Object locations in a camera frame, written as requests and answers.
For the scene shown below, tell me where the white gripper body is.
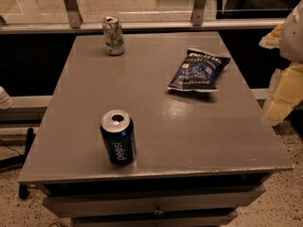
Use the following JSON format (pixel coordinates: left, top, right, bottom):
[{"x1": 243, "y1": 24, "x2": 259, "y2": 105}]
[{"x1": 279, "y1": 0, "x2": 303, "y2": 62}]

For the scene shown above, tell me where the grey cabinet table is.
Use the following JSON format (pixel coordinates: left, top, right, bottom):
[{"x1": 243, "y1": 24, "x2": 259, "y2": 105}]
[{"x1": 20, "y1": 32, "x2": 293, "y2": 227}]

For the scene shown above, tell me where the left metal railing bracket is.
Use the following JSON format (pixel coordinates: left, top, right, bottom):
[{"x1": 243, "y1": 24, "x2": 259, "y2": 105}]
[{"x1": 63, "y1": 0, "x2": 82, "y2": 28}]

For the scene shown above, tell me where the green white soda can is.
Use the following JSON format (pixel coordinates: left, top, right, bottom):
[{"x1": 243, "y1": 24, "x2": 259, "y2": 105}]
[{"x1": 102, "y1": 16, "x2": 124, "y2": 56}]

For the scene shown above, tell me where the drawer lock knob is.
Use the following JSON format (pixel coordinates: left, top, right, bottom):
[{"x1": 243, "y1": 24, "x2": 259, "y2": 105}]
[{"x1": 153, "y1": 206, "x2": 164, "y2": 215}]

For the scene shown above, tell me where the right metal railing bracket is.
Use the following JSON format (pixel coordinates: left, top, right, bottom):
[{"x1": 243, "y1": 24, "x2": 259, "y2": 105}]
[{"x1": 191, "y1": 0, "x2": 206, "y2": 26}]

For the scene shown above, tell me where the blue pepsi can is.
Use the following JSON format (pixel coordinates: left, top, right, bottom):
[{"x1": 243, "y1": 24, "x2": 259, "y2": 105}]
[{"x1": 100, "y1": 110, "x2": 136, "y2": 166}]

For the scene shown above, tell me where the blue chip bag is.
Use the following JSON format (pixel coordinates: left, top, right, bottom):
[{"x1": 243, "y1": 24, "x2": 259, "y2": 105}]
[{"x1": 168, "y1": 48, "x2": 230, "y2": 93}]

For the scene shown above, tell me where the black stand base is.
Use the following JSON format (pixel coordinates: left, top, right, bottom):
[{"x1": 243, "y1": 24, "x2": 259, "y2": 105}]
[{"x1": 0, "y1": 128, "x2": 35, "y2": 200}]

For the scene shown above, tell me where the white object at left edge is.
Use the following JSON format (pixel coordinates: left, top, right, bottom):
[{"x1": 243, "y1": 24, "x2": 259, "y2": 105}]
[{"x1": 0, "y1": 86, "x2": 13, "y2": 110}]

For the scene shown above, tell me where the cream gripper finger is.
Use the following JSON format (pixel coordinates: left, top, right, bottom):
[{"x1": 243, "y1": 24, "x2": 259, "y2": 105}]
[
  {"x1": 260, "y1": 62, "x2": 303, "y2": 124},
  {"x1": 258, "y1": 25, "x2": 283, "y2": 49}
]

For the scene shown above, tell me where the metal railing bracket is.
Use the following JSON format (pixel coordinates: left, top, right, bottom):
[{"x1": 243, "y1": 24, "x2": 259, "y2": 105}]
[
  {"x1": 63, "y1": 0, "x2": 82, "y2": 28},
  {"x1": 191, "y1": 0, "x2": 206, "y2": 26}
]

